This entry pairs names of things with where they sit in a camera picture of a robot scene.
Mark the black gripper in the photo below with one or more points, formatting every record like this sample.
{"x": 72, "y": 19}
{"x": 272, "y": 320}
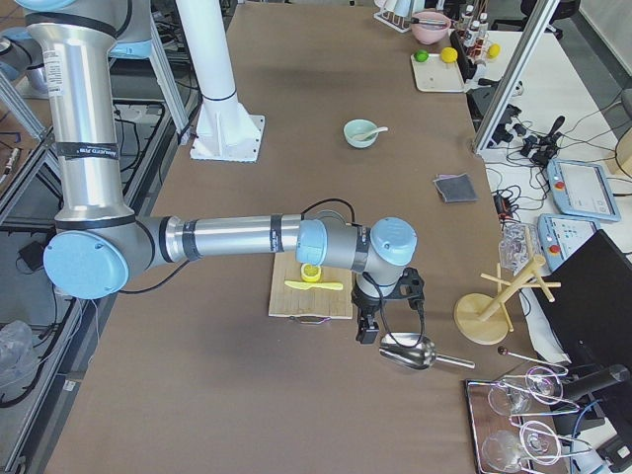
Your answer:
{"x": 363, "y": 302}

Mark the white ceramic spoon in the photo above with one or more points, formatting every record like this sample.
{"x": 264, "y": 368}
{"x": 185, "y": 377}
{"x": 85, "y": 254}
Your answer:
{"x": 367, "y": 135}

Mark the light green bowl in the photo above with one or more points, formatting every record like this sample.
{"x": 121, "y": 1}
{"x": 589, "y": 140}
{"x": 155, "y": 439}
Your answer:
{"x": 359, "y": 126}

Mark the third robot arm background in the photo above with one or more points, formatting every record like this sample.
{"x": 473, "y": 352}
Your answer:
{"x": 22, "y": 63}

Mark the pink ribbed bowl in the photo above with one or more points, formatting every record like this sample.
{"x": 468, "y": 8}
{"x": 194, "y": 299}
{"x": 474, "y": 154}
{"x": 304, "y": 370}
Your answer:
{"x": 429, "y": 27}

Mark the metal scoop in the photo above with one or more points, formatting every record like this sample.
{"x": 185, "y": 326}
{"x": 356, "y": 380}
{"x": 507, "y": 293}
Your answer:
{"x": 415, "y": 351}

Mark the yellow plastic knife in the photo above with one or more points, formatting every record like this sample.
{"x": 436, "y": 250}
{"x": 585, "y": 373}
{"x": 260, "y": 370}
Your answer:
{"x": 304, "y": 285}

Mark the lemon slice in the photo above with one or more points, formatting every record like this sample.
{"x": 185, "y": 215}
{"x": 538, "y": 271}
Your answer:
{"x": 310, "y": 273}

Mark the bamboo cutting board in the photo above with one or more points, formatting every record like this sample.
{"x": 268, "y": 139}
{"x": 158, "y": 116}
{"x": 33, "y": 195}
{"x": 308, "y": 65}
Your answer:
{"x": 317, "y": 302}

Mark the wooden mug tree stand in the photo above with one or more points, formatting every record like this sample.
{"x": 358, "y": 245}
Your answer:
{"x": 484, "y": 319}

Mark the grey folded cloth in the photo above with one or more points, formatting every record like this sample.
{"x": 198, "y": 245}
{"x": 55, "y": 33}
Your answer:
{"x": 455, "y": 188}

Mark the clear plastic container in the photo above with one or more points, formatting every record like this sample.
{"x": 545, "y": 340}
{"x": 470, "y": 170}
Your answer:
{"x": 518, "y": 245}

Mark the wine glass rack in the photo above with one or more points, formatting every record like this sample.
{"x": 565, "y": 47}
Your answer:
{"x": 531, "y": 422}

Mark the blue teach pendant lower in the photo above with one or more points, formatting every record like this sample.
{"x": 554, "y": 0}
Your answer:
{"x": 562, "y": 235}

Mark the blue teach pendant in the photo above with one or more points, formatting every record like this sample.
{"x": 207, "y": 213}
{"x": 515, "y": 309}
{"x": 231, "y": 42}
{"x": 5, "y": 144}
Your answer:
{"x": 562, "y": 235}
{"x": 581, "y": 189}

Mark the black monitor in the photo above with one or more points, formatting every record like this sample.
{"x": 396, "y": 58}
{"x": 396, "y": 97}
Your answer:
{"x": 590, "y": 320}

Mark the blue teach pendant upper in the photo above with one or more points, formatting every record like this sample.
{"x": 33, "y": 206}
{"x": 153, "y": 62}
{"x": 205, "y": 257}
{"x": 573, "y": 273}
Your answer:
{"x": 581, "y": 189}

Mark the cream rabbit tray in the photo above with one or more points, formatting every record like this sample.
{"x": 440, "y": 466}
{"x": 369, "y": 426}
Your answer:
{"x": 435, "y": 76}

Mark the green lime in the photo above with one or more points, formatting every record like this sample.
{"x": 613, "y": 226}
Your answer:
{"x": 421, "y": 55}

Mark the yellow lemon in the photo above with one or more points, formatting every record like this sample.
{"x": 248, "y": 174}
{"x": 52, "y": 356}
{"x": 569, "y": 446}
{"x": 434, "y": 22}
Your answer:
{"x": 448, "y": 55}

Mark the plastic bag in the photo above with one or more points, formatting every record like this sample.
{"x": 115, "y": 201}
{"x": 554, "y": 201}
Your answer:
{"x": 19, "y": 362}

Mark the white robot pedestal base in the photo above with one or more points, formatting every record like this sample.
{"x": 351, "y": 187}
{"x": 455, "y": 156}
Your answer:
{"x": 225, "y": 130}

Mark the aluminium frame post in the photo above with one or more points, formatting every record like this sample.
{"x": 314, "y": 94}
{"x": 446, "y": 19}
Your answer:
{"x": 534, "y": 28}

